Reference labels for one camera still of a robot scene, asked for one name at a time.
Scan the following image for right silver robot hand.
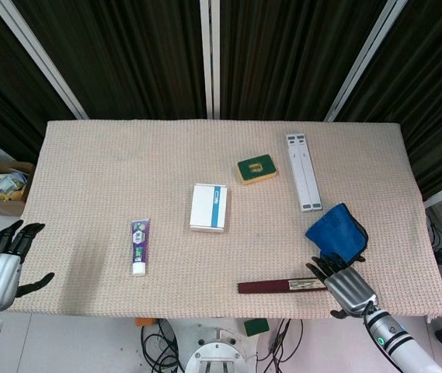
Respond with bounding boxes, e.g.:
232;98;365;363
305;253;379;320

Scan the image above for dark red folding fan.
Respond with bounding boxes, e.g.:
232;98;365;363
237;277;329;295

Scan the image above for robot base with silver disc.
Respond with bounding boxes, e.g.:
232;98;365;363
173;320;260;373

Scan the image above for white folding laptop stand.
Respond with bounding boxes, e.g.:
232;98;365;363
284;132;324;213

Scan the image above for white box with blue stripe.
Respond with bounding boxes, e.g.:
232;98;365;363
188;183;230;234

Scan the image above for blue folded cloth pouch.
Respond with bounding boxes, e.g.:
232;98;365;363
305;203;370;270

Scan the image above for green sponge on floor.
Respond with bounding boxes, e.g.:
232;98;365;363
243;318;271;337

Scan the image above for beige woven table cloth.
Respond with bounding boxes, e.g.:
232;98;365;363
2;119;442;320

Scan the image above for green yellow sponge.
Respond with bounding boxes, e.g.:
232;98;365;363
237;153;279;186

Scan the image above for purple toothpaste tube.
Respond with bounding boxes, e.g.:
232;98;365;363
129;218;151;277

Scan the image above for black floor cables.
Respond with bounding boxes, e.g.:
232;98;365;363
139;319;185;373

